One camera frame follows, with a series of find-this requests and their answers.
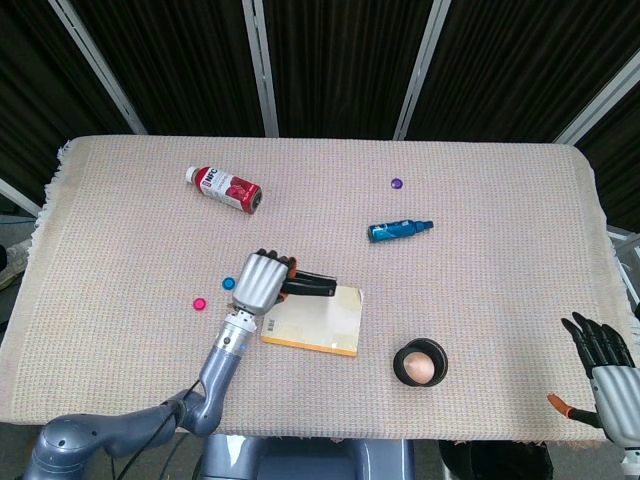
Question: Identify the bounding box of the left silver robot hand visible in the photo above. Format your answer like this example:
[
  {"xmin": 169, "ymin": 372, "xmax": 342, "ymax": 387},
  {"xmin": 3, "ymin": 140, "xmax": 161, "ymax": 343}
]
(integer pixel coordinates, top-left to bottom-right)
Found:
[{"xmin": 230, "ymin": 248, "xmax": 300, "ymax": 317}]

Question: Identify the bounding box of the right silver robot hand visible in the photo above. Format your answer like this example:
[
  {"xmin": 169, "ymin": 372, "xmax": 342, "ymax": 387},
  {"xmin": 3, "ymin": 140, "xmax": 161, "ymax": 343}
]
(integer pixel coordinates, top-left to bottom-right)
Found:
[{"xmin": 546, "ymin": 311, "xmax": 640, "ymax": 446}]

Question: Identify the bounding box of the black stapler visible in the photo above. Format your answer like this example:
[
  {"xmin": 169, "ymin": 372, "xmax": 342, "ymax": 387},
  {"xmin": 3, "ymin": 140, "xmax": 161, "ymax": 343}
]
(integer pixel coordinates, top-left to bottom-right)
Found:
[{"xmin": 281, "ymin": 268, "xmax": 339, "ymax": 299}]

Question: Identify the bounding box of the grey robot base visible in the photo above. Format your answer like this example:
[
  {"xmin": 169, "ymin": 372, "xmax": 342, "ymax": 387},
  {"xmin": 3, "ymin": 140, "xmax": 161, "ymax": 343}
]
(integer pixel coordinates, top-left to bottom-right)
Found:
[{"xmin": 199, "ymin": 433, "xmax": 417, "ymax": 480}]

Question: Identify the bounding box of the worn yellow-edged notebook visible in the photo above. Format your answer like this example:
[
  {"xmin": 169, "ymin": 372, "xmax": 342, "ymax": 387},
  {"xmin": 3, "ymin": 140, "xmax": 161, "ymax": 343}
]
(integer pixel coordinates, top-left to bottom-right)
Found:
[{"xmin": 259, "ymin": 284, "xmax": 365, "ymax": 358}]

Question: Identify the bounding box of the red juice bottle white cap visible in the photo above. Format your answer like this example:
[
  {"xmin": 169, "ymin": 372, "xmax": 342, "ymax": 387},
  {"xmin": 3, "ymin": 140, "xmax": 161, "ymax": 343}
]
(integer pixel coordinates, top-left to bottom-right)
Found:
[{"xmin": 185, "ymin": 165, "xmax": 263, "ymax": 216}]

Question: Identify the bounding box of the blue spray bottle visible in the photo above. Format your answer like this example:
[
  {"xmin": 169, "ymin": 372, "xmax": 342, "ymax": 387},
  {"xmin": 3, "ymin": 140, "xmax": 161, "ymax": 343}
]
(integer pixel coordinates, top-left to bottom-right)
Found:
[{"xmin": 367, "ymin": 218, "xmax": 435, "ymax": 244}]

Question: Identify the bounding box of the black mesh pen holder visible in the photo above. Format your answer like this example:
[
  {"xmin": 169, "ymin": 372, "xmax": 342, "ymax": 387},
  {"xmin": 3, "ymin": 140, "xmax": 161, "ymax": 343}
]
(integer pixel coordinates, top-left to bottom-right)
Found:
[{"xmin": 392, "ymin": 337, "xmax": 449, "ymax": 389}]

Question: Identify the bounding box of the beige ball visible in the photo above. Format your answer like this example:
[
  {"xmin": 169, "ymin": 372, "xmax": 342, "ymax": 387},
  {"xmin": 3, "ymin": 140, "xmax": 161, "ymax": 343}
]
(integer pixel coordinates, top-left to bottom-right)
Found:
[{"xmin": 403, "ymin": 351, "xmax": 435, "ymax": 385}]

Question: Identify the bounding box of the beige woven tablecloth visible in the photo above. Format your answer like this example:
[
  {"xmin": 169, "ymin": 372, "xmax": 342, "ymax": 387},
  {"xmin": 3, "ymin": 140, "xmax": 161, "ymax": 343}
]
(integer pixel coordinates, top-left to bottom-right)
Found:
[{"xmin": 0, "ymin": 135, "xmax": 640, "ymax": 444}]

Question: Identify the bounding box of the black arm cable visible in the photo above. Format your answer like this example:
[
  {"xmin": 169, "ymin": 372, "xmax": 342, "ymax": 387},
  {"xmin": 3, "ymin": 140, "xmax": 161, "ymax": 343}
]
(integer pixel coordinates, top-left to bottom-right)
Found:
[{"xmin": 110, "ymin": 379, "xmax": 206, "ymax": 480}]

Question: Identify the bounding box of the grey partition post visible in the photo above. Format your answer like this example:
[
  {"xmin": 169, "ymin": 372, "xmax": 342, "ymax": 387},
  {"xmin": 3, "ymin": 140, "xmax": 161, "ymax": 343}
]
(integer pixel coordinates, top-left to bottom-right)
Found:
[
  {"xmin": 393, "ymin": 0, "xmax": 453, "ymax": 141},
  {"xmin": 241, "ymin": 0, "xmax": 280, "ymax": 138},
  {"xmin": 48, "ymin": 0, "xmax": 148, "ymax": 136},
  {"xmin": 553, "ymin": 47, "xmax": 640, "ymax": 146},
  {"xmin": 0, "ymin": 176, "xmax": 42, "ymax": 217}
]

